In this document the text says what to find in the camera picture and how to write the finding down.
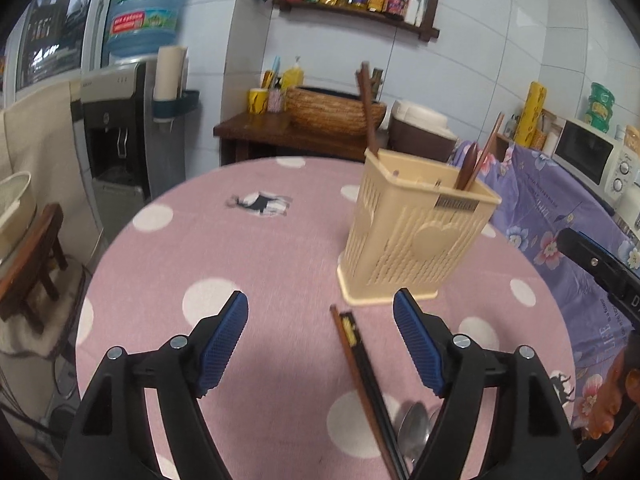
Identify cream pot with lid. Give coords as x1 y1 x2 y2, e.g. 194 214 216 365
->
0 171 37 261

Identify water dispenser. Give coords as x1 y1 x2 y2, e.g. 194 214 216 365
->
80 58 186 243

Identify pink polka dot tablecloth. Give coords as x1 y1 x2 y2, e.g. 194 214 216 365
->
76 157 576 479

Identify wooden stool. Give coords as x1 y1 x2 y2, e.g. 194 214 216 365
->
1 203 68 334

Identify yellow roll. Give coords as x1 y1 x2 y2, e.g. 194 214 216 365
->
513 81 547 148

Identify white brown rice cooker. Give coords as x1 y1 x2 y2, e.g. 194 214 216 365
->
388 100 459 162

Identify woven basin sink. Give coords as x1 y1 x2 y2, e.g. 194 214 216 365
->
285 87 367 136

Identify yellow soap bottle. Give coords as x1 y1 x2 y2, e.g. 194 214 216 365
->
281 58 305 91

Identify dark wooden counter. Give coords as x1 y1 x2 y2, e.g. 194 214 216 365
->
213 113 367 166

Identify green stacked cups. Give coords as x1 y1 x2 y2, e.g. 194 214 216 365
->
584 82 615 133

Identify blue water jug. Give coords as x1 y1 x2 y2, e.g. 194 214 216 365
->
104 0 184 60

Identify bamboo faucet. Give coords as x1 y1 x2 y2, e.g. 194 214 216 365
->
370 68 383 101

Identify wooden handled steel spoon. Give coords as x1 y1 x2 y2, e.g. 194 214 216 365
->
454 142 478 191

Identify yellow mug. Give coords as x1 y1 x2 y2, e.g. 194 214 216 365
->
247 88 269 115

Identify black chopstick yellow band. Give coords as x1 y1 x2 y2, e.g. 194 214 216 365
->
339 311 402 480

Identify cream perforated utensil holder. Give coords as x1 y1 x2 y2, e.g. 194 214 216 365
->
336 150 501 306

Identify right hand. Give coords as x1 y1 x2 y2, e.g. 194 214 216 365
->
580 350 640 440

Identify white microwave oven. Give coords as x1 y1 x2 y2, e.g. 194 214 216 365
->
551 119 639 209

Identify window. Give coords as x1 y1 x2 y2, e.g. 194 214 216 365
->
2 0 110 100

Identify purple floral cloth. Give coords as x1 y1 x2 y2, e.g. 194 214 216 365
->
451 140 640 411

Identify brown wooden chopstick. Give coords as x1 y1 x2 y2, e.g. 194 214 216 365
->
330 304 400 480
463 112 504 191
356 62 378 156

